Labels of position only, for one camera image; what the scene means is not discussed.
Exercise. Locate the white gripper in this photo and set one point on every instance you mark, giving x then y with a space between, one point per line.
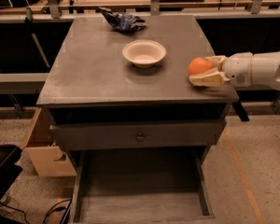
238 68

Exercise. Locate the orange round can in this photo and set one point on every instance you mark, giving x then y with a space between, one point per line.
199 65

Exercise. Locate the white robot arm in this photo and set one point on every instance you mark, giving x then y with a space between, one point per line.
265 70

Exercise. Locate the grey wooden drawer cabinet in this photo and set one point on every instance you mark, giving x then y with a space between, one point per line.
91 81

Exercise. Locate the round metal drawer knob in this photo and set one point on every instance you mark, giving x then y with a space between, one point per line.
140 137

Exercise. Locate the open grey middle drawer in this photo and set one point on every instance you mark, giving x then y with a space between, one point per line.
163 185

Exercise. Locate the grey top drawer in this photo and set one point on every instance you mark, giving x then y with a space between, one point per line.
115 135

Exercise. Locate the white paper bowl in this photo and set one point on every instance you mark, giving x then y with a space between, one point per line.
144 53

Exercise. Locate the blue crumpled chip bag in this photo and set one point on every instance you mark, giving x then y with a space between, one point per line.
122 21

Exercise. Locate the black bin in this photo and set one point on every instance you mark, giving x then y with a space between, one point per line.
9 171

